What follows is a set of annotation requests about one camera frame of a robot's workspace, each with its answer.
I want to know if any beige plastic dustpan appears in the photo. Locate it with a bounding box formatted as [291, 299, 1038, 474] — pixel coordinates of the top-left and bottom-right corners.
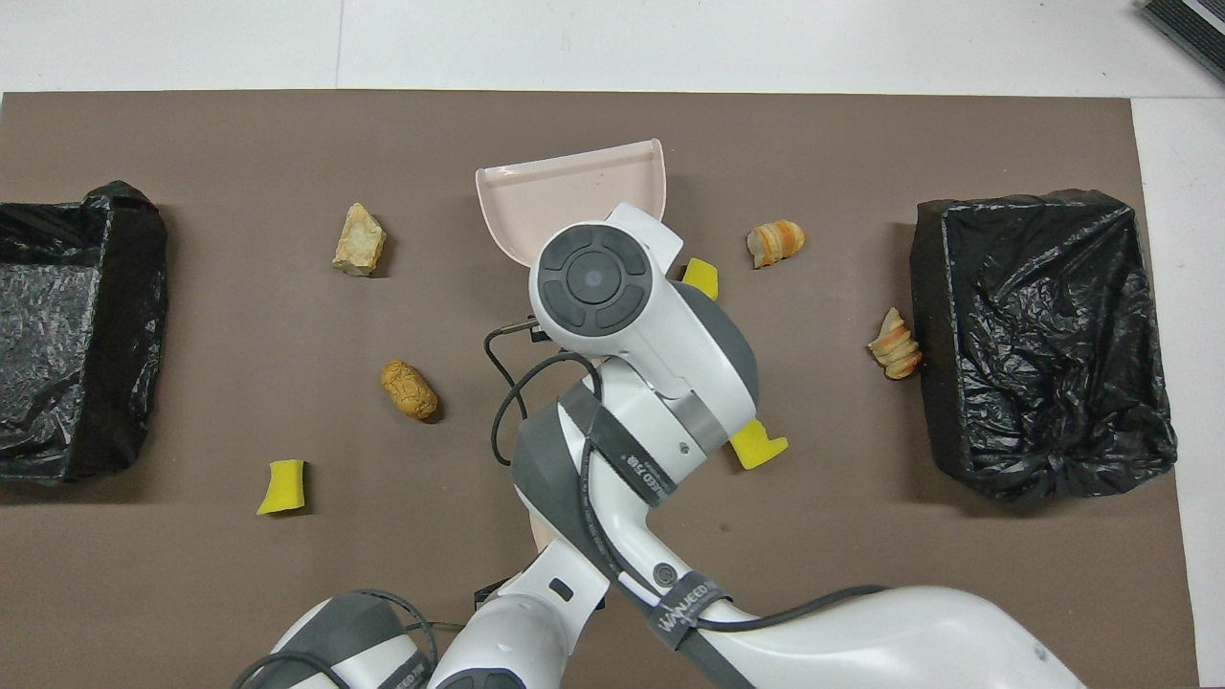
[476, 139, 667, 269]

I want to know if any striped croissant piece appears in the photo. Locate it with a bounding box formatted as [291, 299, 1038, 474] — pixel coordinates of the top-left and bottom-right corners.
[867, 307, 924, 381]
[746, 220, 807, 270]

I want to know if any brown bread roll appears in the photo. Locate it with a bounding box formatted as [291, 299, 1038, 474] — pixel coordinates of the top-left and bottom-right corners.
[380, 359, 439, 421]

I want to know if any black bag-lined bin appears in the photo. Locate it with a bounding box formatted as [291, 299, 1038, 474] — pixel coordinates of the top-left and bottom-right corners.
[910, 189, 1179, 502]
[0, 181, 170, 482]

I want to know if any small yellow sponge piece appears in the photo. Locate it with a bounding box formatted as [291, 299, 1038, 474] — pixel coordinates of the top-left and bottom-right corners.
[256, 459, 306, 516]

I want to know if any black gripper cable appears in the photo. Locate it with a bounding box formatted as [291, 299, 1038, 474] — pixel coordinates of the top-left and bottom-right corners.
[483, 319, 891, 633]
[233, 587, 470, 689]

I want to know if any black ribbed panel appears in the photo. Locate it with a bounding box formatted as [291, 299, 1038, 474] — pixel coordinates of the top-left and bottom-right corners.
[1137, 0, 1225, 82]

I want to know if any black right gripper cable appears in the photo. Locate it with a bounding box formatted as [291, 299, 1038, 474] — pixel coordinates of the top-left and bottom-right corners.
[483, 319, 891, 633]

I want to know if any brown paper table mat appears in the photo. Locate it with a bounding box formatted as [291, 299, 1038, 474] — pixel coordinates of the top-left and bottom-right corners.
[0, 91, 1199, 689]

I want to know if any notched yellow sponge piece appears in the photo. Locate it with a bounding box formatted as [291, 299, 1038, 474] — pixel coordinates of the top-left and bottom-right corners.
[729, 418, 790, 471]

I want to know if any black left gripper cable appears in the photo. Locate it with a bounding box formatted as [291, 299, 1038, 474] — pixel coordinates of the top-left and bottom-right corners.
[233, 587, 470, 689]

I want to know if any pale layered bread chunk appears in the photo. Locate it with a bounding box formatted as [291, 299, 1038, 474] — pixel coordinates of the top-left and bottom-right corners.
[332, 203, 388, 278]

